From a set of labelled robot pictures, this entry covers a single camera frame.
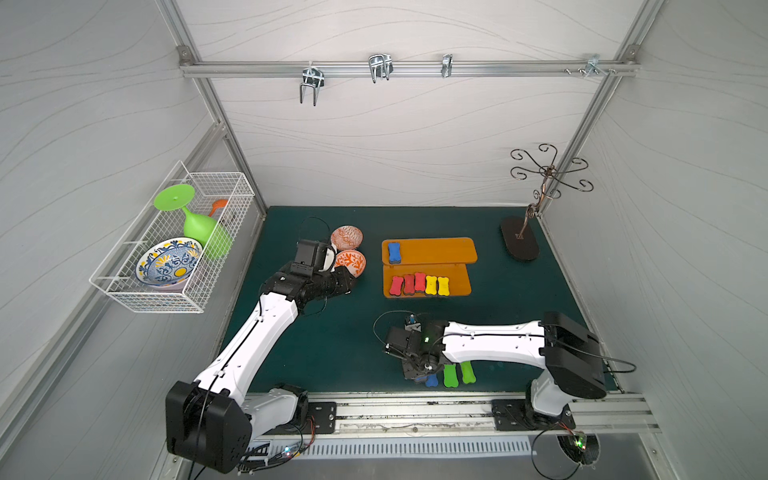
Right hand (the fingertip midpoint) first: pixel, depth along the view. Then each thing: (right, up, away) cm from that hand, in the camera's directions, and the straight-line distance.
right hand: (409, 367), depth 79 cm
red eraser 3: (+5, +21, +17) cm, 27 cm away
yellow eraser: (+8, +20, +16) cm, 27 cm away
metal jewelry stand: (+43, +35, +31) cm, 64 cm away
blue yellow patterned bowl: (-52, +30, -17) cm, 63 cm away
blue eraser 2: (+3, 0, -6) cm, 6 cm away
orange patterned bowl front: (-18, +27, +23) cm, 40 cm away
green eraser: (+11, -2, -1) cm, 11 cm away
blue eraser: (-4, +31, +11) cm, 33 cm away
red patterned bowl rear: (-22, +35, +31) cm, 52 cm away
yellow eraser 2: (+12, +19, +16) cm, 28 cm away
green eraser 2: (+16, -2, -1) cm, 16 cm away
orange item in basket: (-51, +44, 0) cm, 68 cm away
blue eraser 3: (+6, -3, -1) cm, 6 cm away
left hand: (-15, +24, 0) cm, 28 cm away
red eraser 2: (+1, +19, +17) cm, 26 cm away
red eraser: (-3, +20, +17) cm, 26 cm away
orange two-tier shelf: (+12, +29, +9) cm, 33 cm away
